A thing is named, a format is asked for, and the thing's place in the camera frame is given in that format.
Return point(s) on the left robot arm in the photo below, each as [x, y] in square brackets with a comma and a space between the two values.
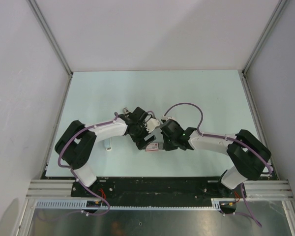
[75, 145]

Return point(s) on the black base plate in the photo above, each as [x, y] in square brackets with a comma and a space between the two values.
[158, 191]

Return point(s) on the red staple box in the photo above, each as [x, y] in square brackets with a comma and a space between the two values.
[154, 147]

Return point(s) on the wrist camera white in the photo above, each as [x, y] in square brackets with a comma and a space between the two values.
[152, 124]
[166, 118]

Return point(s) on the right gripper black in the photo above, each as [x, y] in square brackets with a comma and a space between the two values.
[167, 147]

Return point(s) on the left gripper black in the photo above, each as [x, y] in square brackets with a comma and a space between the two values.
[140, 142]

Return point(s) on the light blue stapler cover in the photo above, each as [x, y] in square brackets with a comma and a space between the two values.
[107, 144]

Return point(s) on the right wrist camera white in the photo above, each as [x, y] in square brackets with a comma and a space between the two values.
[166, 118]

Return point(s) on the aluminium rail frame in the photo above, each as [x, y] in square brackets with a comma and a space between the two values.
[266, 190]

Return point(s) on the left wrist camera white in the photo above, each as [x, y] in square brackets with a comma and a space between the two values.
[152, 124]

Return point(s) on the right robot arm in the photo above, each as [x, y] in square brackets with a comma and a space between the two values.
[249, 156]

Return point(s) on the beige black stapler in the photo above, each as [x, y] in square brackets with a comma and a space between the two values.
[125, 110]

